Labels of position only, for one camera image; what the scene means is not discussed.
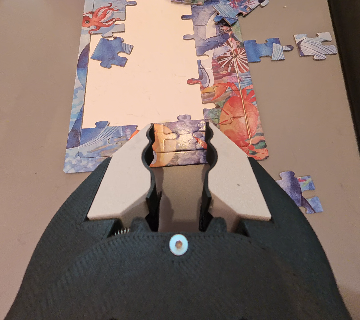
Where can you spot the white blue striped puzzle piece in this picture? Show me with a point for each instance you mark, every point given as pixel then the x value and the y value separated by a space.
pixel 315 46

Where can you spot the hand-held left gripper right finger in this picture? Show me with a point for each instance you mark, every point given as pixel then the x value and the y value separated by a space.
pixel 239 188

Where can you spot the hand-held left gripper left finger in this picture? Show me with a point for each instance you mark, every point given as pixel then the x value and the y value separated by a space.
pixel 121 185

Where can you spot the ocean jigsaw puzzle board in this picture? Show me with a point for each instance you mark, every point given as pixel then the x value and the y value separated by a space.
pixel 157 72

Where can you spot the blue purple puzzle piece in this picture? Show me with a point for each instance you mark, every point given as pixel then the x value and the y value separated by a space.
pixel 295 190

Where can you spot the solid blue whale puzzle piece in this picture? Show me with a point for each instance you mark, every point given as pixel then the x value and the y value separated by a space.
pixel 111 53

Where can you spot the small blue puzzle piece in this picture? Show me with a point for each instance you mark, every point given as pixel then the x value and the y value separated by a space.
pixel 261 50

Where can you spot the purple puzzle piece orange patch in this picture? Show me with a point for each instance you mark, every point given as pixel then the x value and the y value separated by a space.
pixel 188 134

